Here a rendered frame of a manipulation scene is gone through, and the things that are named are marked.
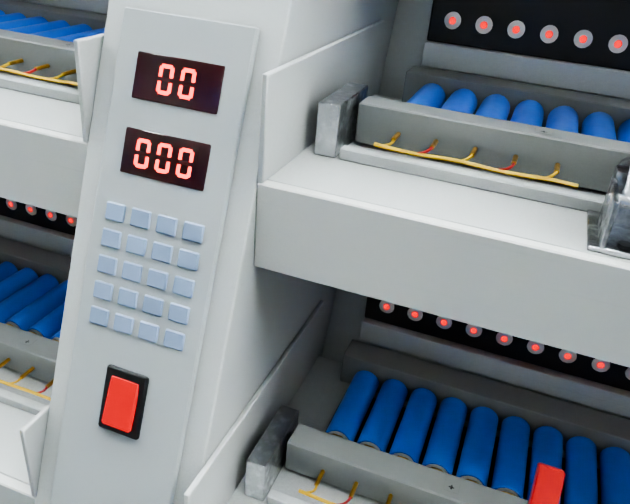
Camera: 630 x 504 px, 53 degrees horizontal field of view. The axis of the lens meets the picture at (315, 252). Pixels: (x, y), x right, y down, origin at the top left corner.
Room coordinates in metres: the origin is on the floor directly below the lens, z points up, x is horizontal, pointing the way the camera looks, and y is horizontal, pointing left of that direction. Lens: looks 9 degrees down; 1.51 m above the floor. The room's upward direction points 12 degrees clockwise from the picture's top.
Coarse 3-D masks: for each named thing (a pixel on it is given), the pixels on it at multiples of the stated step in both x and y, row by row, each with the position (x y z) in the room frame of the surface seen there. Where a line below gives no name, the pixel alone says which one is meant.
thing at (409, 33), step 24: (408, 0) 0.49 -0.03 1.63; (432, 0) 0.48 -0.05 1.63; (408, 24) 0.48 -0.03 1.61; (408, 48) 0.48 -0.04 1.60; (384, 72) 0.49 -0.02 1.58; (336, 288) 0.49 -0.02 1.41; (336, 312) 0.49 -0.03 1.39; (360, 312) 0.48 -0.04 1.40; (336, 336) 0.49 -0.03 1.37; (336, 360) 0.48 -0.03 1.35; (432, 360) 0.46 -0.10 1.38
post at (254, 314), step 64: (128, 0) 0.32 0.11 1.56; (192, 0) 0.31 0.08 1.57; (256, 0) 0.30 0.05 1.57; (320, 0) 0.33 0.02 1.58; (384, 0) 0.45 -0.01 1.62; (256, 64) 0.30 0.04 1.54; (384, 64) 0.49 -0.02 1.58; (256, 128) 0.30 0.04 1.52; (256, 192) 0.30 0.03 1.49; (64, 320) 0.32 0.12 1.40; (256, 320) 0.33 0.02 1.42; (64, 384) 0.32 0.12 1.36; (256, 384) 0.35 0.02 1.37; (192, 448) 0.30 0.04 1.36
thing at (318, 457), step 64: (320, 320) 0.45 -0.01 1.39; (384, 320) 0.45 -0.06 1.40; (448, 320) 0.43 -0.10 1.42; (320, 384) 0.43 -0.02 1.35; (384, 384) 0.42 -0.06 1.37; (448, 384) 0.41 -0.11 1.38; (576, 384) 0.40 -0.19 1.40; (256, 448) 0.34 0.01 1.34; (320, 448) 0.35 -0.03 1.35; (384, 448) 0.36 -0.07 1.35; (448, 448) 0.36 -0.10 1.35; (512, 448) 0.37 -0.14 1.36; (576, 448) 0.38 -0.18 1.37
